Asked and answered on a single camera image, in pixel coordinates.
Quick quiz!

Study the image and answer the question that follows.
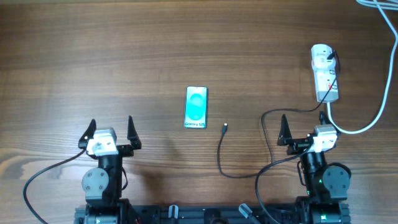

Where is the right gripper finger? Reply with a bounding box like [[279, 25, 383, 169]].
[[277, 114, 292, 146], [319, 110, 341, 134]]

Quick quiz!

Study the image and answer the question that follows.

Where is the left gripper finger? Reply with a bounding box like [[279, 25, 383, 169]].
[[127, 116, 142, 149], [78, 119, 96, 149]]

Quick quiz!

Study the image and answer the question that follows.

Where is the black USB charging cable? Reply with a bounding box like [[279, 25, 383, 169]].
[[216, 50, 341, 179]]

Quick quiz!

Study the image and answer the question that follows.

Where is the teal Galaxy smartphone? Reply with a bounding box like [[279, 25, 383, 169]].
[[184, 86, 208, 129]]

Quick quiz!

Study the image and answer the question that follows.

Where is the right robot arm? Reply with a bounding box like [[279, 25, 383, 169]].
[[277, 111, 352, 224]]

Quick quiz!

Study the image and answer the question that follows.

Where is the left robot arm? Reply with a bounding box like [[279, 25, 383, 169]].
[[74, 116, 142, 224]]

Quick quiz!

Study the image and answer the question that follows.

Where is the white USB charger adapter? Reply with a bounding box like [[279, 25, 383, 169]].
[[312, 52, 336, 72]]

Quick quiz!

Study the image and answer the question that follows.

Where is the white power strip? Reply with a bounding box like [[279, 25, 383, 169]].
[[311, 44, 338, 103]]

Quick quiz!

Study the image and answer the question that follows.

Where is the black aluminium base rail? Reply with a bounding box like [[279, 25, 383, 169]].
[[74, 203, 351, 224]]

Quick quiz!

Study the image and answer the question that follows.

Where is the white power strip cord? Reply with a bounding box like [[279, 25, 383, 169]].
[[326, 0, 398, 135]]

